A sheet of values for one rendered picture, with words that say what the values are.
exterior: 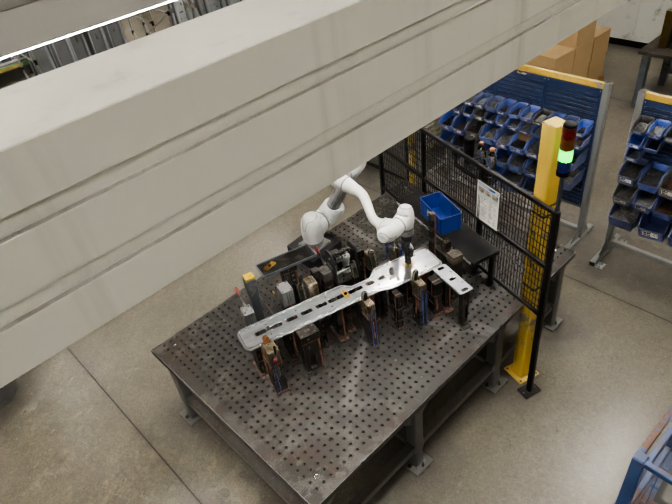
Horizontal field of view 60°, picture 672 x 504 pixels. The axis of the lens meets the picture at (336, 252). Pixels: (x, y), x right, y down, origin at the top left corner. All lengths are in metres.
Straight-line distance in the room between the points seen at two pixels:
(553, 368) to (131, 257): 4.39
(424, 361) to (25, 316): 3.40
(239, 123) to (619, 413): 4.25
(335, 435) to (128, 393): 2.06
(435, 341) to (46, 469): 2.83
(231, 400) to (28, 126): 3.39
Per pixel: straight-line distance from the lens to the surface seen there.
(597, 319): 5.05
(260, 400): 3.61
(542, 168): 3.41
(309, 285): 3.65
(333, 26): 0.38
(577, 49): 7.83
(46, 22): 1.09
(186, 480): 4.29
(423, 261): 3.86
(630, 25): 9.91
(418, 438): 3.81
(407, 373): 3.60
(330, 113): 0.39
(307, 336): 3.42
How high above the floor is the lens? 3.50
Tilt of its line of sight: 39 degrees down
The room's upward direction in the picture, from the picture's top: 8 degrees counter-clockwise
